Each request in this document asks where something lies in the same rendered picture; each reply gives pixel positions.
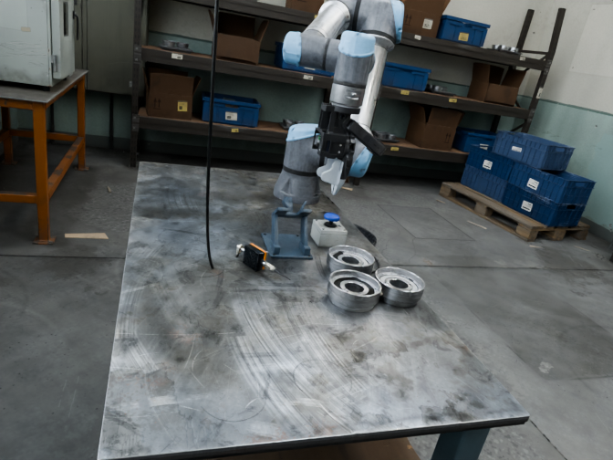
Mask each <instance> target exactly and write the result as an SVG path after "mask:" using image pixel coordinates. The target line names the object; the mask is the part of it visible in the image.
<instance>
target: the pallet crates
mask: <svg viewBox="0 0 613 460"><path fill-rule="evenodd" d="M507 132H510V133H514V135H513V134H510V133H507ZM471 145H472V146H471V149H470V150H469V151H470V152H469V155H468V158H467V162H466V165H465V168H464V171H463V175H462V179H461V182H460V183H446V182H443V183H442V187H441V189H440V193H439V195H440V196H442V197H444V198H446V199H448V200H450V201H452V202H453V203H455V204H458V205H459V206H461V207H463V208H464V209H466V210H468V211H470V212H472V213H474V214H477V215H478V216H480V217H481V218H483V219H485V220H487V221H489V222H491V223H492V224H494V225H497V226H499V227H501V228H502V229H503V230H505V231H507V232H509V233H511V234H513V235H515V236H517V237H519V238H521V239H523V240H525V241H526V242H534V241H535V239H536V236H537V234H539V235H541V236H543V237H545V238H547V239H549V240H551V241H561V240H563V237H564V236H565V234H567V235H570V236H572V237H574V238H575V239H577V240H586V237H587V233H588V229H589V228H590V225H587V224H585V223H583V222H580V221H579V220H580V218H581V215H582V214H583V211H585V207H586V205H587V201H588V198H589V196H590V194H591V192H592V190H593V189H594V185H595V183H596V182H595V181H592V180H589V179H587V178H584V177H582V176H579V175H576V174H573V173H571V172H567V171H565V170H566V168H567V166H568V163H569V161H570V158H571V156H572V154H573V151H574V149H575V148H574V147H571V146H568V145H565V144H562V143H558V142H555V141H550V140H547V139H543V138H540V137H536V136H534V135H530V134H527V133H523V132H516V131H500V130H498V132H497V135H496V138H495V141H494V146H485V145H475V144H471ZM480 147H488V148H487V150H485V149H482V148H480ZM456 191H457V192H459V193H461V194H462V196H464V197H466V198H468V199H470V200H472V201H474V202H476V203H477V204H476V206H475V208H474V207H472V206H470V205H468V204H466V203H464V202H462V201H460V200H459V199H457V198H455V195H456ZM493 212H496V213H498V214H500V215H502V216H504V217H506V218H508V219H510V220H512V221H514V222H516V223H518V226H517V227H516V229H514V228H512V227H511V226H509V225H507V224H505V223H503V222H501V221H499V220H497V219H495V218H493V217H491V215H492V214H493Z"/></svg>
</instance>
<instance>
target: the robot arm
mask: <svg viewBox="0 0 613 460"><path fill-rule="evenodd" d="M403 16H404V4H403V3H402V2H401V1H397V0H328V1H327V2H325V3H324V4H323V5H322V6H321V8H320V10H319V12H318V17H317V18H316V19H315V20H314V21H313V22H312V23H311V24H310V25H309V26H308V28H307V29H306V30H305V31H304V32H303V33H300V32H288V33H287V34H286V38H285V41H284V45H283V59H284V61H285V63H287V64H292V65H296V66H297V67H305V68H313V69H318V70H324V71H328V72H333V73H335V75H334V80H333V84H332V90H331V94H330V101H331V102H330V104H328V103H322V105H321V111H320V115H319V121H318V124H296V125H293V126H291V127H290V129H289V132H288V135H287V139H286V152H285V158H284V164H283V170H282V172H281V174H280V176H279V178H278V180H277V182H276V184H275V187H274V196H275V197H277V198H278V199H280V200H284V196H285V197H292V200H293V204H303V202H304V201H307V202H306V204H317V203H319V201H320V195H321V192H320V186H319V179H318V176H319V177H321V180H322V181H324V182H326V183H331V191H332V194H333V195H336V194H337V193H338V191H339V190H340V188H341V187H342V185H343V184H344V182H345V181H346V179H347V178H348V176H353V177H358V178H359V177H362V176H363V175H364V174H365V173H366V171H367V169H368V167H369V163H370V160H371V158H372V155H375V156H376V155H378V156H379V157H380V156H381V155H382V153H383V152H385V151H386V148H385V147H384V146H383V145H384V144H383V143H382V142H381V141H380V140H378V139H376V138H374V137H373V134H372V132H371V131H370V129H369V128H370V124H371V121H372V116H373V112H374V109H375V105H376V101H377V96H378V93H379V86H380V82H381V78H382V74H383V70H384V67H385V62H386V58H387V55H388V53H389V52H390V51H391V50H393V48H394V46H395V44H399V43H400V40H401V32H402V24H403ZM342 33H343V34H342ZM340 34H342V37H341V40H338V39H336V37H337V36H338V35H340Z"/></svg>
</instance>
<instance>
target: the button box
mask: <svg viewBox="0 0 613 460"><path fill-rule="evenodd" d="M347 234H348V231H347V230H346V229H345V227H344V226H343V225H342V224H341V223H340V222H339V221H337V222H333V224H332V225H329V224H328V220H315V219H313V224H312V229H311V234H310V235H311V237H312V238H313V240H314V241H315V242H316V244H317V246H319V247H332V246H344V245H345V243H346V239H347Z"/></svg>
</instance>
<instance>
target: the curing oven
mask: <svg viewBox="0 0 613 460"><path fill-rule="evenodd" d="M75 17H76V18H77V40H78V16H77V15H76V12H75V11H74V0H0V80H4V81H11V82H18V83H26V84H33V85H40V86H42V90H43V91H50V87H53V86H54V85H56V84H57V83H58V82H59V81H61V80H62V79H63V80H67V77H70V76H72V75H73V72H74V71H75V41H74V37H75V33H74V19H75Z"/></svg>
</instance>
